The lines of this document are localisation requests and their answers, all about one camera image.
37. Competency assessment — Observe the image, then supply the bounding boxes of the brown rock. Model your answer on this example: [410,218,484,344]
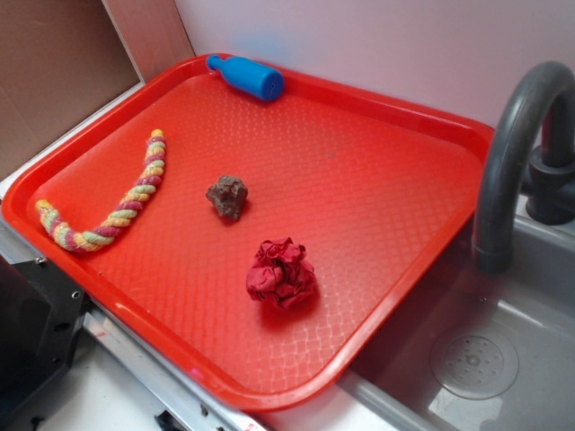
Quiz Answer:
[206,175,249,221]

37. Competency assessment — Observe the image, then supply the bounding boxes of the multicolour braided rope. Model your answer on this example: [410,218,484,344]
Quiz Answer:
[34,128,168,254]

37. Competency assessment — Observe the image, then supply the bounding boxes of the blue toy bottle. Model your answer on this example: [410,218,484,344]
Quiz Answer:
[207,55,285,101]

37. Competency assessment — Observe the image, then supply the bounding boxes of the grey plastic sink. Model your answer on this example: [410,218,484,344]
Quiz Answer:
[340,210,575,431]

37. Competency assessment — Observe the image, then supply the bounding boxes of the grey curved faucet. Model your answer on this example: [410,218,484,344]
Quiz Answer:
[472,61,574,274]

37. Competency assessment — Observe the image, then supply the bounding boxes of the red plastic tray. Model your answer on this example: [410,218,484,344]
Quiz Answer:
[2,57,492,412]

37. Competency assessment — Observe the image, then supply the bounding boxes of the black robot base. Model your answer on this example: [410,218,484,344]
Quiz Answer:
[1,259,88,420]

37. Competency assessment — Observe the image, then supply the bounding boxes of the crumpled red paper ball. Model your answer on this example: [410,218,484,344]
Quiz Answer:
[246,237,318,310]

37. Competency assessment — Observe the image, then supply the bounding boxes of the brown cardboard panel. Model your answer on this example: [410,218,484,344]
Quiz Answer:
[1,1,194,179]

